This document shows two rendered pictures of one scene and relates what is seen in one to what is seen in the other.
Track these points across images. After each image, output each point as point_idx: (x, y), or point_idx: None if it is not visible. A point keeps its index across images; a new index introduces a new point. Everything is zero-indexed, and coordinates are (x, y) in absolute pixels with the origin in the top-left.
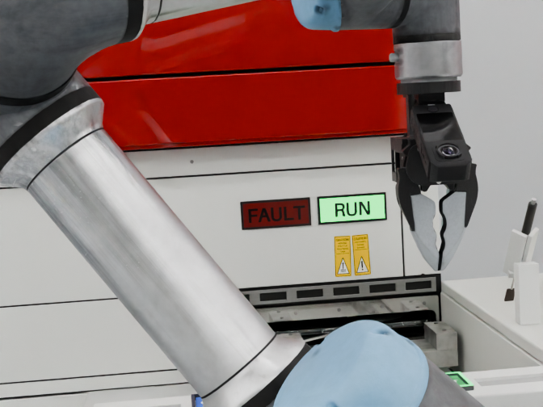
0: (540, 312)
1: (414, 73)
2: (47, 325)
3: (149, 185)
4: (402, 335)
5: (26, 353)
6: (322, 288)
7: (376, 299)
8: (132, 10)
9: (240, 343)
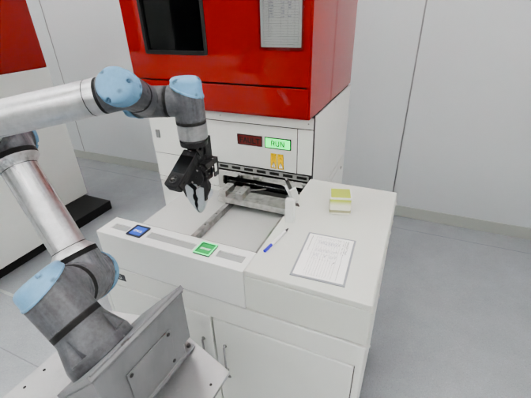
0: (306, 215)
1: (178, 138)
2: None
3: (35, 185)
4: None
5: None
6: (265, 170)
7: (284, 179)
8: None
9: (53, 246)
